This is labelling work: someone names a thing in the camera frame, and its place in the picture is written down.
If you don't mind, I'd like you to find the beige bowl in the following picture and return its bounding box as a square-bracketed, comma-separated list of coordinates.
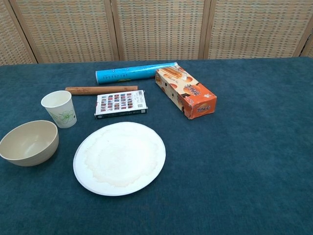
[0, 119, 60, 167]

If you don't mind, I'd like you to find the orange snack box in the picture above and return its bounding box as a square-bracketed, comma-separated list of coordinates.
[155, 67, 218, 120]

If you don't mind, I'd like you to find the white plate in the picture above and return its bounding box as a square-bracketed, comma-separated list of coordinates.
[73, 121, 166, 197]

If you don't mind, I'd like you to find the woven folding screen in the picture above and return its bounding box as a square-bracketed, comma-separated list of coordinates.
[0, 0, 313, 66]

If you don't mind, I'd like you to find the paper cup with green flower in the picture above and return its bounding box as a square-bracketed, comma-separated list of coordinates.
[41, 90, 77, 129]

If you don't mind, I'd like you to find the blue cling film roll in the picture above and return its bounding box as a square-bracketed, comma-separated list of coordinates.
[95, 61, 180, 86]

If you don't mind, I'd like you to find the flat box with picture grid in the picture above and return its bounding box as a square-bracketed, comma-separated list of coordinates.
[94, 90, 148, 120]

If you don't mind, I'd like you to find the teal tablecloth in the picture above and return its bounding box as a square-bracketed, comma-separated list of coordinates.
[0, 56, 313, 235]

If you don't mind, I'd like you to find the wooden rolling pin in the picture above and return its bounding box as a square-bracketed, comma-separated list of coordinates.
[65, 85, 139, 96]

